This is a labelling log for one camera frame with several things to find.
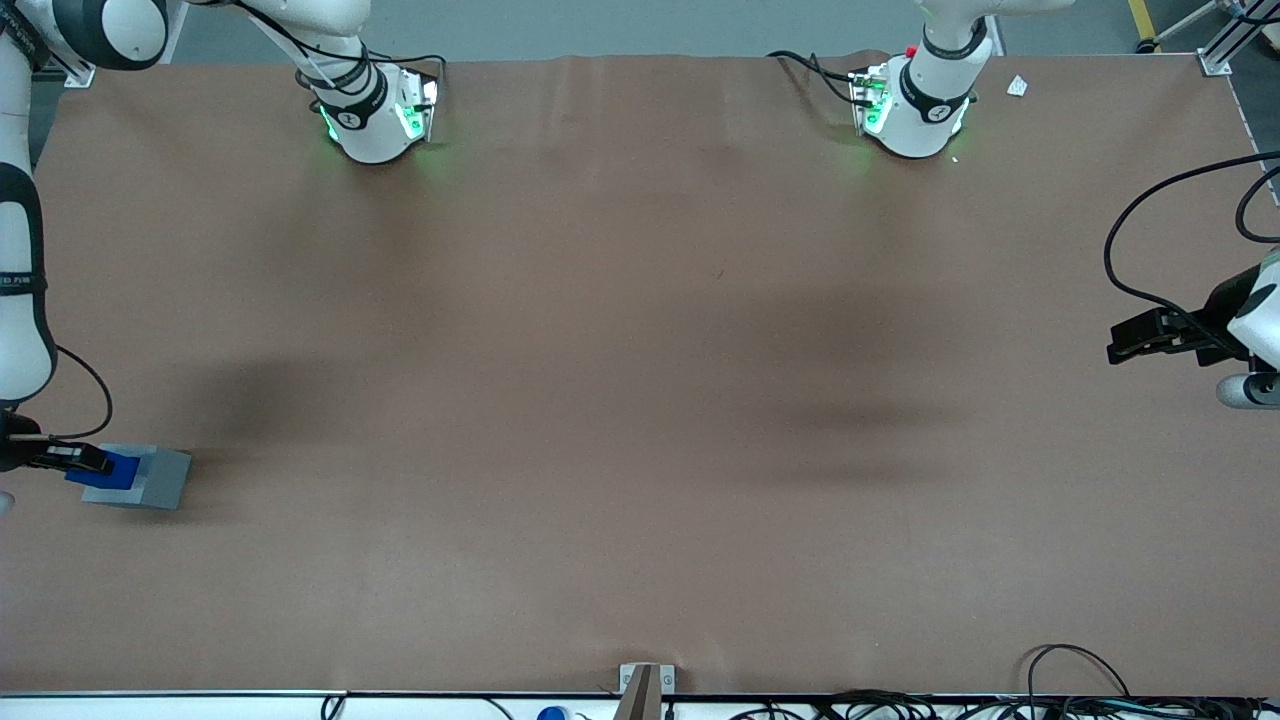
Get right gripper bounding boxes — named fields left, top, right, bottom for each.
left=0, top=410, right=114, bottom=477

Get black arched cable loop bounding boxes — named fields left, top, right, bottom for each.
left=1028, top=645, right=1131, bottom=701

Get black left arm base cables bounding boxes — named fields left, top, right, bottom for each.
left=768, top=50, right=873, bottom=106

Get black right arm base cable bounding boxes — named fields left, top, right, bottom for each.
left=355, top=38, right=448, bottom=76

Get gray square base block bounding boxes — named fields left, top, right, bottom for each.
left=82, top=443, right=193, bottom=512

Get brown post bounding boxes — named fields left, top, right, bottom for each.
left=615, top=665, right=663, bottom=720

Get black cable bundle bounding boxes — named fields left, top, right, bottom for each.
left=730, top=688, right=1280, bottom=720

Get metal edge bracket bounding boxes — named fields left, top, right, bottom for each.
left=619, top=663, right=677, bottom=696

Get aluminium frame corner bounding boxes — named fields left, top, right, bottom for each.
left=1197, top=0, right=1280, bottom=77

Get short black cable loop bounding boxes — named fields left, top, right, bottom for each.
left=1236, top=165, right=1280, bottom=244

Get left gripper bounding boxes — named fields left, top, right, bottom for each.
left=1107, top=248, right=1280, bottom=369

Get brown table mat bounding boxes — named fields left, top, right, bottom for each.
left=0, top=50, right=1280, bottom=696

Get black stand leg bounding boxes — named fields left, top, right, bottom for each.
left=1137, top=0, right=1226, bottom=54

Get blue cube part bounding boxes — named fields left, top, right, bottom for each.
left=65, top=450, right=141, bottom=491

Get long black curved cable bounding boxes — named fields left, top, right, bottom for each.
left=1104, top=150, right=1280, bottom=336

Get aluminium frame profile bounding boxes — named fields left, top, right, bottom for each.
left=40, top=40, right=98, bottom=89

